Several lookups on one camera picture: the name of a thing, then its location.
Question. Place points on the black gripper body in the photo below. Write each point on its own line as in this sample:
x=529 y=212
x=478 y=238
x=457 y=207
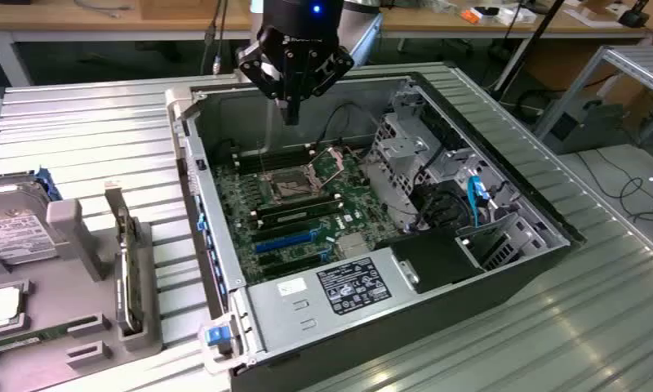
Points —
x=301 y=20

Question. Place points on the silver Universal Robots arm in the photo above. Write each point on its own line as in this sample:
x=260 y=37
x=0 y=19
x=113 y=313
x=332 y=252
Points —
x=366 y=41

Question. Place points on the black RAM slot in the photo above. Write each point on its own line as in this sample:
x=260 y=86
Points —
x=316 y=199
x=272 y=149
x=272 y=154
x=272 y=164
x=318 y=203
x=272 y=159

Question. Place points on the wooden desk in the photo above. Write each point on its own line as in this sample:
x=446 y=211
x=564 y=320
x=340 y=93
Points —
x=86 y=16
x=440 y=24

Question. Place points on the thin metal locking lever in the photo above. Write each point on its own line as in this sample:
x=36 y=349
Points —
x=261 y=161

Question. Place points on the metal socket cover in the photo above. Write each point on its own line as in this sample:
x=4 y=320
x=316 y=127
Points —
x=329 y=167

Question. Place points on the perforated metal disk bay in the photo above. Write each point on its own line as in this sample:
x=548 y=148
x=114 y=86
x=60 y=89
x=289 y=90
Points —
x=402 y=163

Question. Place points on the small orange box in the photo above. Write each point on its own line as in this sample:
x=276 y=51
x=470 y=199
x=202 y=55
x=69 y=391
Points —
x=474 y=16

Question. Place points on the CPU socket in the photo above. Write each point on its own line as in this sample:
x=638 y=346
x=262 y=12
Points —
x=290 y=190

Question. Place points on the green motherboard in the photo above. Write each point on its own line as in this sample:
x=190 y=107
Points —
x=238 y=196

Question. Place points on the white flat box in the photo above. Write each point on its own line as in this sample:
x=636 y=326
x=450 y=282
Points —
x=517 y=16

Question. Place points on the dark RAM stick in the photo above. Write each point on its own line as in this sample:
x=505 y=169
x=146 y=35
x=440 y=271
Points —
x=298 y=213

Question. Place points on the black tripod pole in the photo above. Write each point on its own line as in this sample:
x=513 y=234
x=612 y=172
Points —
x=533 y=41

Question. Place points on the long black expansion slot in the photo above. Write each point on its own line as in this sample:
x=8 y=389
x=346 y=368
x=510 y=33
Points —
x=277 y=232
x=293 y=263
x=296 y=273

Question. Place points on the brown cardboard box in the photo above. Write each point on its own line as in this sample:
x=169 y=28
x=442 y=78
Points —
x=565 y=53

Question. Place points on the silver chipset heatsink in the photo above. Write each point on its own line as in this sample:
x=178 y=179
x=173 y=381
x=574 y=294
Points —
x=352 y=244

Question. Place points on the blue expansion slot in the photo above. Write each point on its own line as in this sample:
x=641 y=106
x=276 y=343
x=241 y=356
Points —
x=282 y=241

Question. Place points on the grey metal box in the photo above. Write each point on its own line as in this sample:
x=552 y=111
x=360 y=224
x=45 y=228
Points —
x=588 y=126

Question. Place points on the white paper sheet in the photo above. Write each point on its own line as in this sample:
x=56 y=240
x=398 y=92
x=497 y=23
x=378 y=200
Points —
x=593 y=16

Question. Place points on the black plastic shroud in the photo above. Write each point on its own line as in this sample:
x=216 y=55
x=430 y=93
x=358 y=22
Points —
x=434 y=261

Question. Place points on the black desk device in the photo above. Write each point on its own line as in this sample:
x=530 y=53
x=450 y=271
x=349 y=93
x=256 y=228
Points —
x=630 y=16

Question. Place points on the silver hard disk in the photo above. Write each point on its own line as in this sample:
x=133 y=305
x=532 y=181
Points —
x=10 y=232

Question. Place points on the grey power supply unit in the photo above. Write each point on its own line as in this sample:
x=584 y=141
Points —
x=282 y=318

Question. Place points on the open black PC case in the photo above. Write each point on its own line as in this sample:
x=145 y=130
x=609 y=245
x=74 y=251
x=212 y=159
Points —
x=413 y=326

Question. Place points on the blue case latch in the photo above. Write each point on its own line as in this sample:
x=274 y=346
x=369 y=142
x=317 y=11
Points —
x=216 y=335

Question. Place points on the green RAM stick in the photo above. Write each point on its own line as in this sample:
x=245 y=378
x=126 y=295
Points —
x=21 y=339

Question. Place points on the grey parts rack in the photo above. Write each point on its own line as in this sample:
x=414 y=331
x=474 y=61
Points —
x=42 y=367

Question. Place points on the blue plastic disk rail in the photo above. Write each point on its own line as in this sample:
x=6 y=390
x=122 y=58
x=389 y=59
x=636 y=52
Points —
x=48 y=185

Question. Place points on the aluminium profile frame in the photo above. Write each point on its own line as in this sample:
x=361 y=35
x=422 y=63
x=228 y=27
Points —
x=630 y=65

